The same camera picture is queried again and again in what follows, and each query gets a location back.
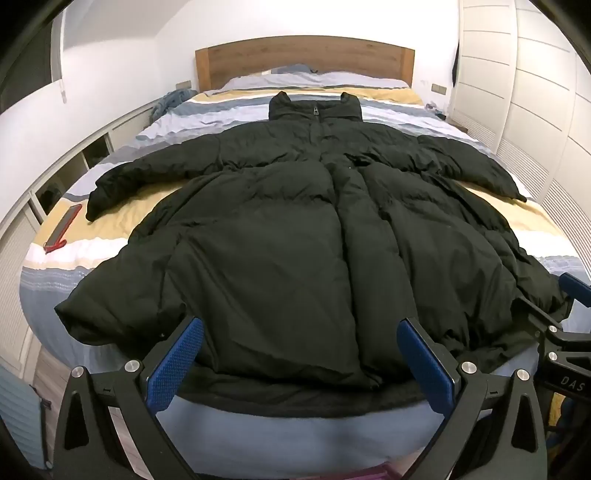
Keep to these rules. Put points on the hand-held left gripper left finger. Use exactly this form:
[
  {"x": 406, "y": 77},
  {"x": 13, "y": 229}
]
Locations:
[{"x": 178, "y": 360}]

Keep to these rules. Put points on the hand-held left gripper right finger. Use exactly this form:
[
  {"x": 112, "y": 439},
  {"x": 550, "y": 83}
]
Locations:
[{"x": 427, "y": 364}]

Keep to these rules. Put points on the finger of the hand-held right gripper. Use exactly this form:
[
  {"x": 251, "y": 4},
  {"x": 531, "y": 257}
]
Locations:
[
  {"x": 542, "y": 316},
  {"x": 575, "y": 285}
]

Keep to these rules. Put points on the black puffer jacket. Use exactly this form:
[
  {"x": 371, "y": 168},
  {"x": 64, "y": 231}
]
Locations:
[{"x": 277, "y": 230}]

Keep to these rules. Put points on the pale ribbed suitcase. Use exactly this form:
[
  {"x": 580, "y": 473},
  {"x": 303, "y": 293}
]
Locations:
[{"x": 21, "y": 415}]

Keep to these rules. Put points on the red phone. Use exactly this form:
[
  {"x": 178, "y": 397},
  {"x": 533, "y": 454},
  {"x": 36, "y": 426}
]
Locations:
[{"x": 62, "y": 228}]

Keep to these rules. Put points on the white panelled wardrobe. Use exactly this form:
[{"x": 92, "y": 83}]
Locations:
[{"x": 531, "y": 92}]

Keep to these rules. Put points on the small clutter on nightstand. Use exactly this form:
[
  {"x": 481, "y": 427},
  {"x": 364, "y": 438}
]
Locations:
[{"x": 435, "y": 110}]

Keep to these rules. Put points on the low white shelf cabinet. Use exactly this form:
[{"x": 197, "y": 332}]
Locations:
[{"x": 97, "y": 147}]

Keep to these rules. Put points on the bed with striped duvet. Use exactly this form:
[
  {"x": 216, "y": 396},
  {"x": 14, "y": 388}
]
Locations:
[{"x": 401, "y": 115}]

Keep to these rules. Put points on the crumpled blue cloth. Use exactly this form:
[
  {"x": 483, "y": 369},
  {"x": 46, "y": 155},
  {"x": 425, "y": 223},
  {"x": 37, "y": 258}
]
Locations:
[{"x": 168, "y": 101}]

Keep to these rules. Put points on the lavender pillow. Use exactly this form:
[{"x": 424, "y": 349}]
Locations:
[{"x": 360, "y": 79}]

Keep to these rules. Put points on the wooden headboard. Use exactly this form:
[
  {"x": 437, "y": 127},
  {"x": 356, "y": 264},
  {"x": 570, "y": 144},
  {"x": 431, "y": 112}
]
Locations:
[{"x": 231, "y": 62}]

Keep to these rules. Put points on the blue-grey pillow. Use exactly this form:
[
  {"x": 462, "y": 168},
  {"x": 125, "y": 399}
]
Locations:
[{"x": 291, "y": 69}]

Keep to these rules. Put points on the wall switch plate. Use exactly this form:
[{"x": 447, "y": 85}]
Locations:
[
  {"x": 183, "y": 84},
  {"x": 439, "y": 88}
]

